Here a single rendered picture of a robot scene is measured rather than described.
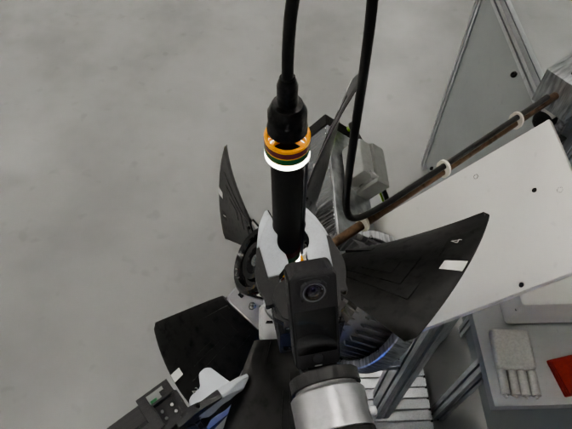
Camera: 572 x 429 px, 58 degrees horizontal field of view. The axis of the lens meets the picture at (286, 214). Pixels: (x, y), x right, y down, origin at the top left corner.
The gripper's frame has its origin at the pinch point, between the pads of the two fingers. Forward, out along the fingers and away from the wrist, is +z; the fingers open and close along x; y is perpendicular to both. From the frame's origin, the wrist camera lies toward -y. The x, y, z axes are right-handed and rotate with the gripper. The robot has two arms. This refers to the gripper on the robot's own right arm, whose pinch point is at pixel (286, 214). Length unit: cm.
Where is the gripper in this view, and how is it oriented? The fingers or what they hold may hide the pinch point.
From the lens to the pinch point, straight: 61.2
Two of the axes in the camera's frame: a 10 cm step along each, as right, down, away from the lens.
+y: -0.1, 5.5, 8.4
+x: 9.8, -1.7, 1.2
